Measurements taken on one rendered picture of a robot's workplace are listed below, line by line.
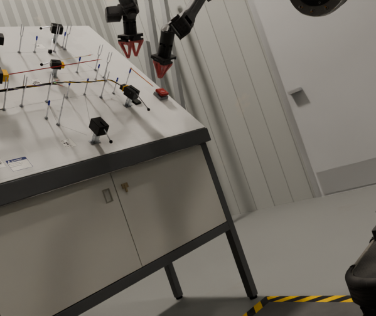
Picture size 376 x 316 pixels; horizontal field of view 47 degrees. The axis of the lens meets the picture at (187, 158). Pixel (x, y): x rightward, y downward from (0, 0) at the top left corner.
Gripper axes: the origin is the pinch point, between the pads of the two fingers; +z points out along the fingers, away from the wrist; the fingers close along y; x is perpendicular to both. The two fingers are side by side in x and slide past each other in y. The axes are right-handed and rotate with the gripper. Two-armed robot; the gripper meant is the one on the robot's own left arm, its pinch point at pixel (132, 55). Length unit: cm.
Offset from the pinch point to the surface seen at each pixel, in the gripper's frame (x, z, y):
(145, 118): 5.5, 28.1, 0.1
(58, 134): -3.4, 23.8, 43.6
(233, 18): -81, 8, -259
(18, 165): 3, 27, 67
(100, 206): 18, 49, 46
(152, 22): -166, 13, -234
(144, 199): 23, 53, 26
